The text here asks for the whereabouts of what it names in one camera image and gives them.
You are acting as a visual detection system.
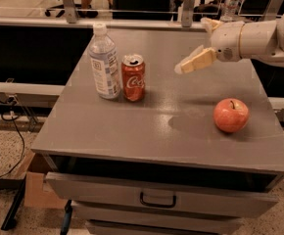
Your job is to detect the black drawer handle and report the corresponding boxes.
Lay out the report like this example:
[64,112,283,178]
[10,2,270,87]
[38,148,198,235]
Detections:
[139,192,177,209]

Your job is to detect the cardboard box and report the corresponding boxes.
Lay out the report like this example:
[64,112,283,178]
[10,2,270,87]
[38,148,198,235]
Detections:
[16,151,67,209]

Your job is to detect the blue plastic water bottle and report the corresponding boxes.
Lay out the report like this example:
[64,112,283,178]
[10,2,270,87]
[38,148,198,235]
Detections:
[88,23,120,100]

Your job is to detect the red coke can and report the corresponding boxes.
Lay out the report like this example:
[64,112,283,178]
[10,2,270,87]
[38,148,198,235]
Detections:
[121,54,145,102]

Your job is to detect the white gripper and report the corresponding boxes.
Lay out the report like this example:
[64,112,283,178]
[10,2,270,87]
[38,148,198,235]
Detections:
[174,18,277,74]

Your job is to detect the metal railing frame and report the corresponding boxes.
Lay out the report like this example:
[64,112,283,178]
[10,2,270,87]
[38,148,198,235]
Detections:
[0,0,284,32]

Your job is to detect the black power cable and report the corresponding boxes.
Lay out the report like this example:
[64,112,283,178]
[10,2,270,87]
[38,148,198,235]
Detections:
[0,13,26,181]

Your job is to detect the grey drawer cabinet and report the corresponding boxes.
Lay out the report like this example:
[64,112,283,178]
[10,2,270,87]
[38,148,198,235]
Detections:
[32,29,284,235]

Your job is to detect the red apple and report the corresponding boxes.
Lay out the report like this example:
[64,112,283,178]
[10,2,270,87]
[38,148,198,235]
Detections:
[213,98,250,133]

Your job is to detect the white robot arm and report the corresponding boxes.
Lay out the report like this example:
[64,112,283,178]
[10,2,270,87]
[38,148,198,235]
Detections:
[174,14,284,74]

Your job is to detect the clear background water bottle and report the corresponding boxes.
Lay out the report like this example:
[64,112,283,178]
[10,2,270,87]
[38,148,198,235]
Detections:
[220,0,240,23]

